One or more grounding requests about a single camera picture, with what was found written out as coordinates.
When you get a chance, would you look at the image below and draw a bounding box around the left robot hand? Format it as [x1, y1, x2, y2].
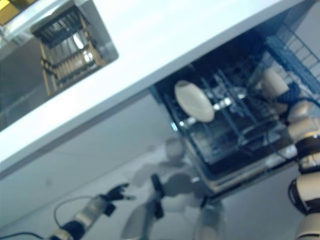
[104, 183, 136, 203]

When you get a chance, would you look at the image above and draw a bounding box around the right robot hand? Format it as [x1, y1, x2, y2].
[274, 81, 301, 109]

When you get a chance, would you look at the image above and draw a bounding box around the cream round plate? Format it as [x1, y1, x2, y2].
[174, 79, 216, 124]
[259, 68, 289, 98]

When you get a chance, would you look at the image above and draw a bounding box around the black built-in dishwasher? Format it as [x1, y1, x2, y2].
[149, 0, 320, 199]

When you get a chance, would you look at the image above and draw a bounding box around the narrow white cabinet door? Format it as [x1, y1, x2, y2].
[37, 96, 176, 201]

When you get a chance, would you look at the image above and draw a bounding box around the right robot leg with foot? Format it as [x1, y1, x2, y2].
[194, 196, 226, 240]

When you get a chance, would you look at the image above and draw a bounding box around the stainless steel sink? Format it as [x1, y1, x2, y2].
[0, 0, 120, 131]

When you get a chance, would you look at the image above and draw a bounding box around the black dish drying rack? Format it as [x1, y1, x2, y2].
[31, 6, 104, 98]

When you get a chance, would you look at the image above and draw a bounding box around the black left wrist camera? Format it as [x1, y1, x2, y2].
[103, 203, 117, 218]

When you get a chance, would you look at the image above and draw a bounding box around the blue wire dishwasher basket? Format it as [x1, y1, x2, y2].
[262, 24, 320, 96]

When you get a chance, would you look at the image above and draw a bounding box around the dark wire dishwasher plate rack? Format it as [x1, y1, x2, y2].
[169, 67, 296, 161]

